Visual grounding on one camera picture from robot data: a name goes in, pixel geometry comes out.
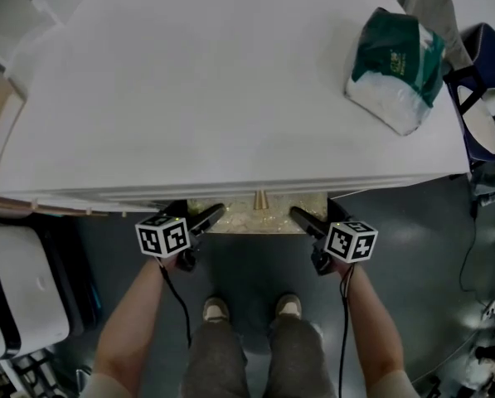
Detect white black-topped machine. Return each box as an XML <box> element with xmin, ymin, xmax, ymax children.
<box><xmin>0</xmin><ymin>225</ymin><xmax>103</xmax><ymax>360</ymax></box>

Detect person's beige shirt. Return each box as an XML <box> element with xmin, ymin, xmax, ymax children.
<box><xmin>79</xmin><ymin>369</ymin><xmax>422</xmax><ymax>398</ymax></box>

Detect white desk with hutch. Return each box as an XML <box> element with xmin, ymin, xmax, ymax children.
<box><xmin>0</xmin><ymin>0</ymin><xmax>472</xmax><ymax>219</ymax></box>

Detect person's left forearm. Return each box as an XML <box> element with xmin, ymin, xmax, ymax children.
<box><xmin>93</xmin><ymin>257</ymin><xmax>178</xmax><ymax>389</ymax></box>

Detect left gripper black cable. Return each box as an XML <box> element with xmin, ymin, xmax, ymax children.
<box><xmin>159</xmin><ymin>263</ymin><xmax>192</xmax><ymax>350</ymax></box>

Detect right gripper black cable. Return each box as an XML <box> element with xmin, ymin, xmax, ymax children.
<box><xmin>337</xmin><ymin>263</ymin><xmax>356</xmax><ymax>398</ymax></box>

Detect black floor cable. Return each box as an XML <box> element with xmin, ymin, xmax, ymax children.
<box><xmin>458</xmin><ymin>201</ymin><xmax>480</xmax><ymax>294</ymax></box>

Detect cream upholstered stool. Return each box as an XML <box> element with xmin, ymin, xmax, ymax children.
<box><xmin>187</xmin><ymin>192</ymin><xmax>329</xmax><ymax>235</ymax></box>

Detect person's grey trousers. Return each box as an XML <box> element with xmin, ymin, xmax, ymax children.
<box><xmin>182</xmin><ymin>315</ymin><xmax>337</xmax><ymax>398</ymax></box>

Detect person's left shoe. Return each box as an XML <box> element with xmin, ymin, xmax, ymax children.
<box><xmin>202</xmin><ymin>297</ymin><xmax>231</xmax><ymax>323</ymax></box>

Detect grey chair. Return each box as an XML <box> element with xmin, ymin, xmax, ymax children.
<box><xmin>396</xmin><ymin>0</ymin><xmax>474</xmax><ymax>70</ymax></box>

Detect green tissue pack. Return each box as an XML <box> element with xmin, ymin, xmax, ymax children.
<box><xmin>344</xmin><ymin>7</ymin><xmax>446</xmax><ymax>137</ymax></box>

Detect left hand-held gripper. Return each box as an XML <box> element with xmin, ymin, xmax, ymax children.
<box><xmin>134</xmin><ymin>200</ymin><xmax>226</xmax><ymax>273</ymax></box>

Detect person's right shoe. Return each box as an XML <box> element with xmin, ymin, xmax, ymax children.
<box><xmin>274</xmin><ymin>293</ymin><xmax>303</xmax><ymax>319</ymax></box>

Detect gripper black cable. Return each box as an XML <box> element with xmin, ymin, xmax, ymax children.
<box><xmin>337</xmin><ymin>263</ymin><xmax>356</xmax><ymax>398</ymax></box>
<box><xmin>159</xmin><ymin>263</ymin><xmax>192</xmax><ymax>350</ymax></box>

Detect person's right forearm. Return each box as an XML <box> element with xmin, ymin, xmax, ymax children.
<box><xmin>332</xmin><ymin>263</ymin><xmax>401</xmax><ymax>389</ymax></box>

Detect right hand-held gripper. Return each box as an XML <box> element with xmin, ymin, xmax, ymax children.
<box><xmin>290</xmin><ymin>199</ymin><xmax>379</xmax><ymax>276</ymax></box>

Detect person's shoe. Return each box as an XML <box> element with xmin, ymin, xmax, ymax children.
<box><xmin>274</xmin><ymin>293</ymin><xmax>303</xmax><ymax>319</ymax></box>
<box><xmin>202</xmin><ymin>297</ymin><xmax>231</xmax><ymax>323</ymax></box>

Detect tan book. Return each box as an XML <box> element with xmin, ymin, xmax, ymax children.
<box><xmin>0</xmin><ymin>75</ymin><xmax>27</xmax><ymax>177</ymax></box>

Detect blue chair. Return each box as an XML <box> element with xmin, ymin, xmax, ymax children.
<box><xmin>442</xmin><ymin>22</ymin><xmax>495</xmax><ymax>165</ymax></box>

